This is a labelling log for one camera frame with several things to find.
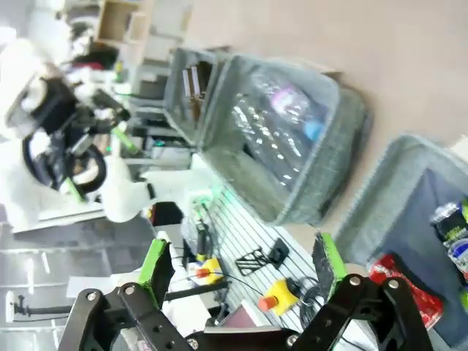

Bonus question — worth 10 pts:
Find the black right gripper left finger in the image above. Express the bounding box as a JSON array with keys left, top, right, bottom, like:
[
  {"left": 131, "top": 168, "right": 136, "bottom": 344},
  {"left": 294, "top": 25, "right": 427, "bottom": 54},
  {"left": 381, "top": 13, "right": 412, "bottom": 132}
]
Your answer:
[{"left": 58, "top": 238, "right": 191, "bottom": 351}]

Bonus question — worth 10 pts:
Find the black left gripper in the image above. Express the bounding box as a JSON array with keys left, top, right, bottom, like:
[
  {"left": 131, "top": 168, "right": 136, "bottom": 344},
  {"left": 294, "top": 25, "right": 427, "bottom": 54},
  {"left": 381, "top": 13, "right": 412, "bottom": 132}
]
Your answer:
[{"left": 34, "top": 77, "right": 140, "bottom": 203}]

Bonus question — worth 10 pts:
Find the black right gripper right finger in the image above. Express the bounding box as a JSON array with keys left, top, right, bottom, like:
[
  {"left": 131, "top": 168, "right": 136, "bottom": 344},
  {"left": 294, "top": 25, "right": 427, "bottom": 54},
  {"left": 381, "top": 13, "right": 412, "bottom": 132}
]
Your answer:
[{"left": 292, "top": 230, "right": 434, "bottom": 351}]

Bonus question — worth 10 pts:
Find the clear plastic bottle blue cap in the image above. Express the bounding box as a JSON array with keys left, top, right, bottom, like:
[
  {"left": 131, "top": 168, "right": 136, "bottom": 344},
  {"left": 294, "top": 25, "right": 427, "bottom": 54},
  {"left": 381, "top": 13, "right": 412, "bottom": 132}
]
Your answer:
[{"left": 233, "top": 84, "right": 326, "bottom": 184}]

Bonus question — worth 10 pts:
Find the crushed red can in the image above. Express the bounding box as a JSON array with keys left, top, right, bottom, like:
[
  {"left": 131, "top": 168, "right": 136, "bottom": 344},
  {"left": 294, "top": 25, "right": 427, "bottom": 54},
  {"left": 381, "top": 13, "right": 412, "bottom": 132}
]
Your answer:
[{"left": 368, "top": 253, "right": 445, "bottom": 331}]

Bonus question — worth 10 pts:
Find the grey fabric basket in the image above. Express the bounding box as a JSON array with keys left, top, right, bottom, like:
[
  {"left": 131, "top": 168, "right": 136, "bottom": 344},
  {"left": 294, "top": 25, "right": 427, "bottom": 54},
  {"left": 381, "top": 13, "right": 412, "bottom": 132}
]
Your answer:
[
  {"left": 162, "top": 46, "right": 230, "bottom": 146},
  {"left": 334, "top": 134, "right": 468, "bottom": 348},
  {"left": 197, "top": 54, "right": 369, "bottom": 227}
]

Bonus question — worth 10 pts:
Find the blue silver can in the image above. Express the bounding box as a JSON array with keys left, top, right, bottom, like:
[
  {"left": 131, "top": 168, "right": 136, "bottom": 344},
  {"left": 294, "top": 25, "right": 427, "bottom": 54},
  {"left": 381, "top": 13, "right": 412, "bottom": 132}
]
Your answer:
[{"left": 447, "top": 237, "right": 468, "bottom": 273}]

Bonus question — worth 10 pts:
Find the yellow emergency stop button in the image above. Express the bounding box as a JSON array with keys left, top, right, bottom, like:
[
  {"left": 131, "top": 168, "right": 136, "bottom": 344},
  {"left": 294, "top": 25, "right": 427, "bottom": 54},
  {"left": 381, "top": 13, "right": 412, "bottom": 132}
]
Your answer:
[
  {"left": 257, "top": 278, "right": 300, "bottom": 318},
  {"left": 194, "top": 257, "right": 223, "bottom": 285}
]

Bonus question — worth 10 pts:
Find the white slatted panel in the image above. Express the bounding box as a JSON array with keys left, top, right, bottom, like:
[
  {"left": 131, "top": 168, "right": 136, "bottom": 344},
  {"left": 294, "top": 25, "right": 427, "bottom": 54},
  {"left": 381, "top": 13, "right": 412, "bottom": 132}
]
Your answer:
[{"left": 189, "top": 182, "right": 322, "bottom": 332}]

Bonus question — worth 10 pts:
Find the small black square box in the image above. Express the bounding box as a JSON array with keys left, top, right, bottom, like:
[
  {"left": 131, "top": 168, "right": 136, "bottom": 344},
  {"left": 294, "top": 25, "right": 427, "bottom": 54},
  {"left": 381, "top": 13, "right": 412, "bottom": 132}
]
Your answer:
[{"left": 269, "top": 238, "right": 290, "bottom": 263}]

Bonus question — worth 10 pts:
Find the cardboard box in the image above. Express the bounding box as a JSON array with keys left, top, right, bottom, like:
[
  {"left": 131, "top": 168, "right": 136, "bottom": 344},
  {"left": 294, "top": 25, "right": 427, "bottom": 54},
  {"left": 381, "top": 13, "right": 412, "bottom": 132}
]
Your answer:
[{"left": 95, "top": 0, "right": 148, "bottom": 45}]

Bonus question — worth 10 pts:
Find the coiled black cable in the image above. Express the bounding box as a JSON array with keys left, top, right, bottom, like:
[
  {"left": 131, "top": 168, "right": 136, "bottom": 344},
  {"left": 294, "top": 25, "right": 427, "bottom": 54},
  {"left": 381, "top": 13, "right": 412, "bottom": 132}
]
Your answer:
[{"left": 298, "top": 276, "right": 327, "bottom": 322}]

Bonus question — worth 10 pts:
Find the black wire bracket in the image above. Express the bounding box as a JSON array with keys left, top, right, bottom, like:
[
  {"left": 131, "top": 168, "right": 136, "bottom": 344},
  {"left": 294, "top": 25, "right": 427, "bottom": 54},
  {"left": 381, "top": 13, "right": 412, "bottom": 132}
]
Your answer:
[{"left": 235, "top": 247, "right": 271, "bottom": 276}]

